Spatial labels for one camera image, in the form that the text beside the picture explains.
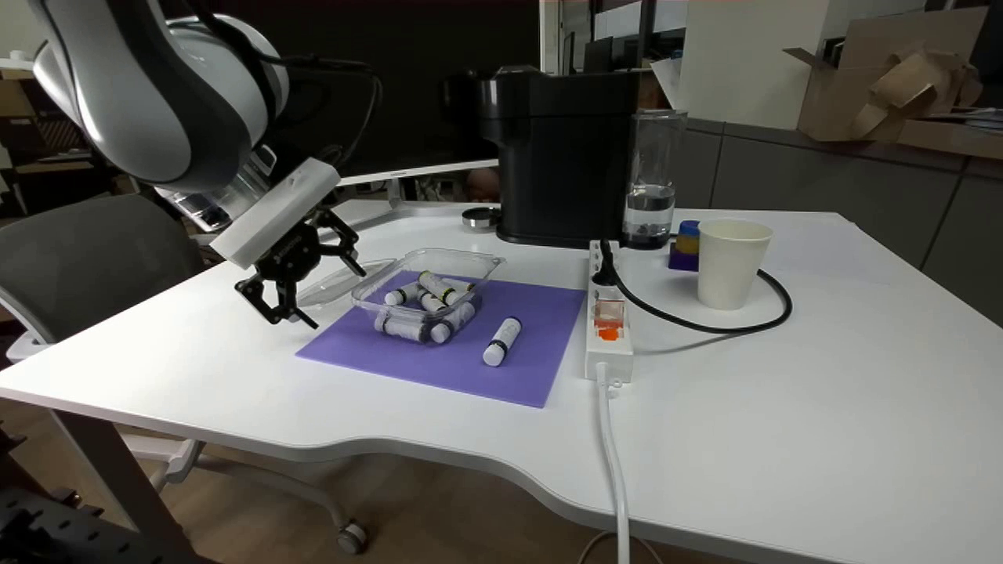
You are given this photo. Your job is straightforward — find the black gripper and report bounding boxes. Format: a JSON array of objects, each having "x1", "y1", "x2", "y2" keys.
[{"x1": 232, "y1": 203, "x2": 370, "y2": 331}]

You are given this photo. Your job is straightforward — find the clear plastic clamshell box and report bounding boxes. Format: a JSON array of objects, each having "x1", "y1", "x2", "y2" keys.
[{"x1": 299, "y1": 245, "x2": 509, "y2": 350}]

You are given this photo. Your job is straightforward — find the brown cardboard box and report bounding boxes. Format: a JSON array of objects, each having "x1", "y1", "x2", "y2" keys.
[{"x1": 781, "y1": 5, "x2": 989, "y2": 151}]

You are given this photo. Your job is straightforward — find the white vial yellow band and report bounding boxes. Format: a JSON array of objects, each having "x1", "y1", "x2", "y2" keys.
[{"x1": 418, "y1": 269, "x2": 468, "y2": 312}]

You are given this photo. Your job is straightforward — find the purple mat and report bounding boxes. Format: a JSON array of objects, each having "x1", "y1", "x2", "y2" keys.
[{"x1": 294, "y1": 266, "x2": 590, "y2": 412}]

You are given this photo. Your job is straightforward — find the small black round disc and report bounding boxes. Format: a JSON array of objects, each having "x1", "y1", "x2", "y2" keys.
[{"x1": 460, "y1": 203, "x2": 504, "y2": 235}]

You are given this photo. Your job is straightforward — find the white wheeled base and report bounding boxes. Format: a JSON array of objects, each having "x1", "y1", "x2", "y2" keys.
[{"x1": 153, "y1": 435, "x2": 373, "y2": 557}]

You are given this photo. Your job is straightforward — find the grey office chair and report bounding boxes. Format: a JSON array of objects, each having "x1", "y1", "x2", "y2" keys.
[{"x1": 0, "y1": 189, "x2": 263, "y2": 365}]

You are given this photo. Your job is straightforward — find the large white-framed monitor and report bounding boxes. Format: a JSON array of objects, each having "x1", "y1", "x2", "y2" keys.
[{"x1": 232, "y1": 0, "x2": 560, "y2": 240}]

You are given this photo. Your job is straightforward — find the black coffee machine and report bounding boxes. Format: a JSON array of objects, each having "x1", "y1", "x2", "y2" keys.
[{"x1": 478, "y1": 64, "x2": 641, "y2": 252}]

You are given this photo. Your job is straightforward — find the table leg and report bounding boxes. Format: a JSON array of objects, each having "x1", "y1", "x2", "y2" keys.
[{"x1": 51, "y1": 408, "x2": 201, "y2": 564}]

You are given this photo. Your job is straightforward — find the wooden shelf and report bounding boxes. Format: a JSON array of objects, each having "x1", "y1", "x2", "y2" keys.
[{"x1": 0, "y1": 56, "x2": 139, "y2": 216}]

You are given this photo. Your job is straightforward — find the small blue block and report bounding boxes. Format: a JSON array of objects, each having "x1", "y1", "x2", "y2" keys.
[{"x1": 667, "y1": 216, "x2": 703, "y2": 276}]

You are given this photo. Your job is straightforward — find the white paper cup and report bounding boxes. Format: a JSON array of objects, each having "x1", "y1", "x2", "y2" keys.
[{"x1": 696, "y1": 212, "x2": 777, "y2": 314}]

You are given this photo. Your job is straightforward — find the white board panel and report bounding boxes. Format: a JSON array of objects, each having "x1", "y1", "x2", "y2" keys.
[{"x1": 678, "y1": 0, "x2": 839, "y2": 135}]

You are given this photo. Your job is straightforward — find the grey cabinet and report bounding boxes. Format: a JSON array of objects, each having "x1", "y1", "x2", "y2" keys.
[{"x1": 667, "y1": 117, "x2": 1003, "y2": 324}]

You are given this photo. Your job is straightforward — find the white wrist mount plate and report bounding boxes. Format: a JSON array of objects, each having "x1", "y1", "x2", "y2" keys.
[{"x1": 209, "y1": 156, "x2": 344, "y2": 272}]

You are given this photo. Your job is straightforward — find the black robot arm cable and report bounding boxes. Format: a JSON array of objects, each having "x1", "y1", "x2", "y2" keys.
[{"x1": 201, "y1": 9, "x2": 384, "y2": 177}]

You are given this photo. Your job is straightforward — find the white power strip orange switch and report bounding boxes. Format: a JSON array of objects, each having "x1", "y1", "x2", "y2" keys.
[{"x1": 579, "y1": 235, "x2": 640, "y2": 391}]

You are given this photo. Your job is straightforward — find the white power strip cable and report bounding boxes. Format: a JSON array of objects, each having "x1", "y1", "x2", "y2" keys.
[{"x1": 592, "y1": 374, "x2": 637, "y2": 564}]

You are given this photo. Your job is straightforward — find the black perforated frame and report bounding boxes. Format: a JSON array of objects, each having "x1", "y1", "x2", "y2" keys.
[{"x1": 0, "y1": 486, "x2": 201, "y2": 564}]

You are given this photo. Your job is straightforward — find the black power cable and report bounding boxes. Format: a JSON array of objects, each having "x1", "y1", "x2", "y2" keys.
[{"x1": 592, "y1": 240, "x2": 795, "y2": 338}]

